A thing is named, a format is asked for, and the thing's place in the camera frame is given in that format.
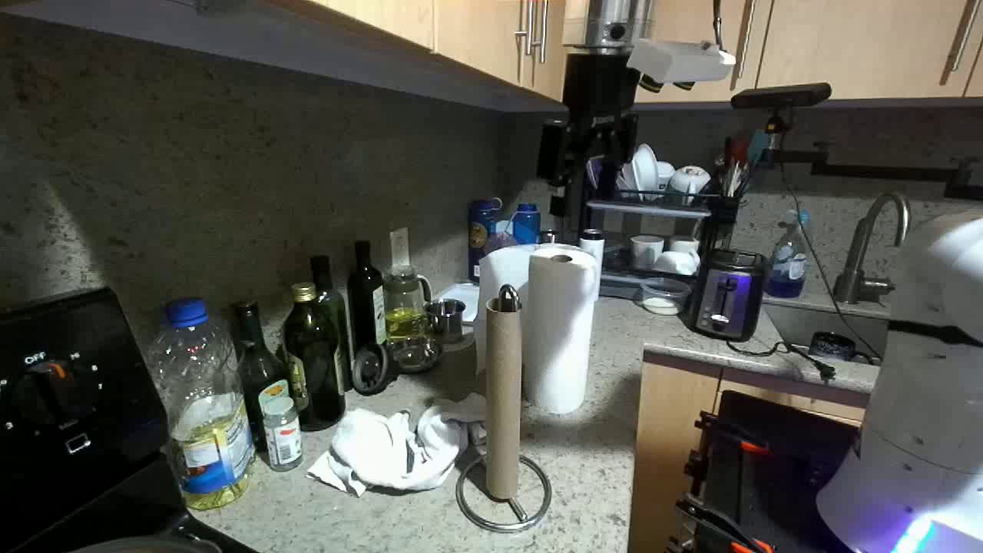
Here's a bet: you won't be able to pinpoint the white ceramic mug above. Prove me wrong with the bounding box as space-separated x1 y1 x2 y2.
627 233 666 270
656 239 704 280

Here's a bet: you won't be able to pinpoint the black power cable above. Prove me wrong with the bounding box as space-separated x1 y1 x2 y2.
725 335 838 383

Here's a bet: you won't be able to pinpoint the small steel strainer bowl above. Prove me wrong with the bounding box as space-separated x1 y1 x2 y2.
387 335 446 374

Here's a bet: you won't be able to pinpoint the small dark glass bottle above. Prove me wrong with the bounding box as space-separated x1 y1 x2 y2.
234 302 294 456

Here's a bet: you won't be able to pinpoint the brown cardboard paper roll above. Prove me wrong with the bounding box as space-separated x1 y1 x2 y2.
481 302 524 504

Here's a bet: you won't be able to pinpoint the blue lidded jar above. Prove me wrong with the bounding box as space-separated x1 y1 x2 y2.
511 201 545 247

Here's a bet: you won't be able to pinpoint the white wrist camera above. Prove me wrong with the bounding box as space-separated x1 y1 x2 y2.
623 38 736 90

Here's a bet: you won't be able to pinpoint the wooden upper cabinets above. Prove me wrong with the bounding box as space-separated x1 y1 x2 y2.
305 0 983 104

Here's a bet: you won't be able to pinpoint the black round lid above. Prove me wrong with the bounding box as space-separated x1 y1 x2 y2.
349 344 394 401

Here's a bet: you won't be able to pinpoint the white paper towel roll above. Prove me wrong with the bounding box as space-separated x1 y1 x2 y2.
472 239 601 419

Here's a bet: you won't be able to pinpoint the metal paper towel holder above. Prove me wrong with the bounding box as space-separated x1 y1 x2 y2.
456 284 553 535

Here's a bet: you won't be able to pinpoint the steel kitchen faucet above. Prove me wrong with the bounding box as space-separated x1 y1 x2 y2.
830 190 915 306

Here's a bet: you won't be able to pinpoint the black dish rack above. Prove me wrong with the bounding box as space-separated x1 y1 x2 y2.
581 142 742 304

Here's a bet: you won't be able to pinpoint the crumpled white cloth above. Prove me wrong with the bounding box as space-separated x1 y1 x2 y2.
307 405 469 502

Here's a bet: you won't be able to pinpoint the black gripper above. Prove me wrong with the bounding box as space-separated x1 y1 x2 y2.
539 49 644 239

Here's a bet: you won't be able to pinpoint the plastic oil bottle blue cap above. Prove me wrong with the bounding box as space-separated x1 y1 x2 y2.
150 297 257 512

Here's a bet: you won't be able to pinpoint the dark bottle white label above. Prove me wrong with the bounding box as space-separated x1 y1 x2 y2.
348 239 394 397

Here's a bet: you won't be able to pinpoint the blue canister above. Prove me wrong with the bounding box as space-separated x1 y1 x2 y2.
468 194 506 287

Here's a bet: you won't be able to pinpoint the small spice jar white lid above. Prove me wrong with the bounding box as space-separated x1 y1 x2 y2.
257 391 307 472

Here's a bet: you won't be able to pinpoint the glass cruet with yellow oil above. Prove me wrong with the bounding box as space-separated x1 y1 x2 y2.
380 268 433 348

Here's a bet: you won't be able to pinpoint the white wall outlet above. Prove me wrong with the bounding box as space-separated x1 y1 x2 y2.
387 226 416 280

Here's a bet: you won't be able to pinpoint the white plastic bottle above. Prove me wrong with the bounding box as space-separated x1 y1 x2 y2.
576 226 607 297

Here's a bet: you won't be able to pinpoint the blue dish soap bottle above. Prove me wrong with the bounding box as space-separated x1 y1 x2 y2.
764 209 812 302

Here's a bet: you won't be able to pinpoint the black toaster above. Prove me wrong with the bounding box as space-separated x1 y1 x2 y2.
681 247 770 344

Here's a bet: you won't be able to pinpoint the white plate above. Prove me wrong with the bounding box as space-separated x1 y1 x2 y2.
614 142 666 196

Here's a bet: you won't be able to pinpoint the black orange clamp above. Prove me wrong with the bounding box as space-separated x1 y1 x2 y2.
673 410 780 553

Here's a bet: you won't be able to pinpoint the black stereo camera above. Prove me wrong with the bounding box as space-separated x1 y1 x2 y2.
729 84 836 113

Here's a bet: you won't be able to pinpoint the black utensil holder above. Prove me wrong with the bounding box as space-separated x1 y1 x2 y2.
714 133 752 248

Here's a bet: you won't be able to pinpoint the wooden lower cabinet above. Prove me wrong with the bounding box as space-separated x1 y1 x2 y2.
627 340 871 553

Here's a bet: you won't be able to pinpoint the black electric stove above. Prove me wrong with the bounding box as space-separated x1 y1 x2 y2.
0 287 257 553

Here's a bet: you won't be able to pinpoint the slim green glass bottle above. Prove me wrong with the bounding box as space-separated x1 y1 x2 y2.
307 253 355 395

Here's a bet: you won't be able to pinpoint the olive oil bottle gold cap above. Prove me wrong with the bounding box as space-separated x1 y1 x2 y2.
276 280 348 432

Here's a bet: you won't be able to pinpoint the white ceramic bowl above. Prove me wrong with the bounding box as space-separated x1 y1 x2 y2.
671 163 714 196

